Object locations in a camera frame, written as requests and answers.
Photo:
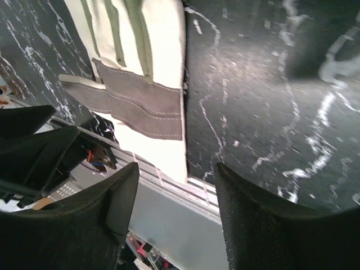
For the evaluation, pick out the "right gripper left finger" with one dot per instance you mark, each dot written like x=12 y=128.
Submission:
x=83 y=231

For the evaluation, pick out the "white grey glove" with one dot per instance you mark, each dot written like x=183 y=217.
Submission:
x=137 y=53

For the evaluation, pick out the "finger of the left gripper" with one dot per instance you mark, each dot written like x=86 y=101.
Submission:
x=29 y=158

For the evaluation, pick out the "aluminium front rail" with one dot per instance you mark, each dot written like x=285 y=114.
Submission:
x=198 y=196

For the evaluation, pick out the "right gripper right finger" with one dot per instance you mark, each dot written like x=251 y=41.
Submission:
x=264 y=231

